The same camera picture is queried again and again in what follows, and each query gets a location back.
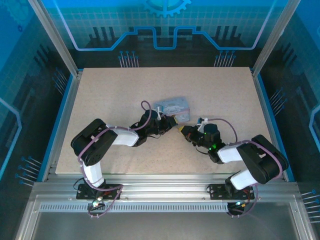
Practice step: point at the aluminium front rail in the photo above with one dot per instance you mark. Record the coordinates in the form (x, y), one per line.
(162, 186)

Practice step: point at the light blue cartoon pouch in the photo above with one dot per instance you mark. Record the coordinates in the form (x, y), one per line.
(175, 105)

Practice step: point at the aluminium side rail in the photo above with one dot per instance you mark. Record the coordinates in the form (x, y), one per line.
(62, 117)
(268, 105)

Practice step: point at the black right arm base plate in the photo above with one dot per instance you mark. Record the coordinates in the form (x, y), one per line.
(217, 191)

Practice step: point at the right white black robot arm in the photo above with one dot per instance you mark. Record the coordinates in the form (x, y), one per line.
(260, 160)

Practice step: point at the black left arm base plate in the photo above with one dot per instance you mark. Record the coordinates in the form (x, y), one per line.
(112, 191)

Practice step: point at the aluminium frame post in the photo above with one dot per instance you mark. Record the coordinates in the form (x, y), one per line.
(273, 35)
(53, 35)

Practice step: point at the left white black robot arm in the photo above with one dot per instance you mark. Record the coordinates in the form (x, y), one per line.
(100, 142)

